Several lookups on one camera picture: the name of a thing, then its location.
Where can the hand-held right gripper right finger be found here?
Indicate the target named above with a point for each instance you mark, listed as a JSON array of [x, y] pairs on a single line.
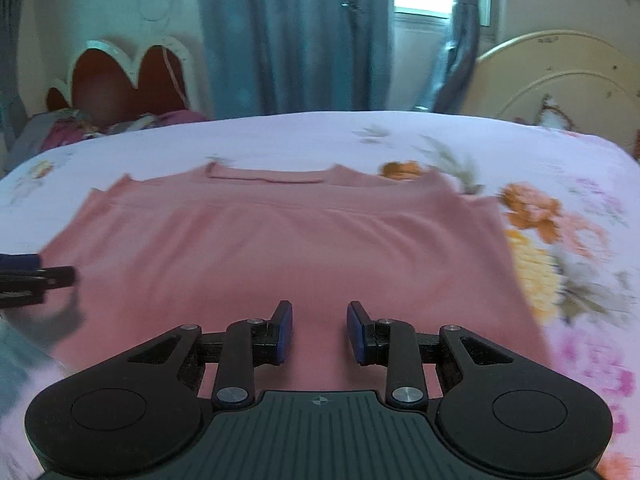
[[356, 332]]

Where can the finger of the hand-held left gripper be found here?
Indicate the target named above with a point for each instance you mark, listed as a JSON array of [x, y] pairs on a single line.
[[22, 297], [30, 275]]

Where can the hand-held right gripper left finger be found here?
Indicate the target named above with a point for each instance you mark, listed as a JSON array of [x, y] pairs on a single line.
[[285, 332]]

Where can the pink long-sleeved sweater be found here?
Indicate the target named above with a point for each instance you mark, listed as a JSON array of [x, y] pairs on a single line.
[[300, 240]]

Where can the pile of clothes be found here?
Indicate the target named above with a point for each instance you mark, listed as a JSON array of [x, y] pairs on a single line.
[[75, 127]]

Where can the pale teal cloth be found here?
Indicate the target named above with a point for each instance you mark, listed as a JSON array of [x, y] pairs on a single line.
[[22, 360]]

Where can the floral bedsheet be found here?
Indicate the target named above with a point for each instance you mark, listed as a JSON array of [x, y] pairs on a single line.
[[300, 135]]

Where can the red heart-shaped headboard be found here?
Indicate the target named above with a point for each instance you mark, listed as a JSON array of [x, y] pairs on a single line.
[[100, 85]]

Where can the white patterned pillow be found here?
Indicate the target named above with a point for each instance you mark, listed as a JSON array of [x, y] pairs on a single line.
[[555, 115]]

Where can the wide blue curtain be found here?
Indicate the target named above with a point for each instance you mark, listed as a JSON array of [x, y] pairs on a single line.
[[290, 35]]

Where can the tied blue curtain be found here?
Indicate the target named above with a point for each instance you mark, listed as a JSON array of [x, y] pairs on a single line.
[[462, 50]]

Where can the curtain clip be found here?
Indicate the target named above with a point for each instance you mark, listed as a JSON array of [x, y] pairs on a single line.
[[351, 6]]

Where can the cream arched headboard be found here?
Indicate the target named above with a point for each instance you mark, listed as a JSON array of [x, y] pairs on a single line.
[[575, 70]]

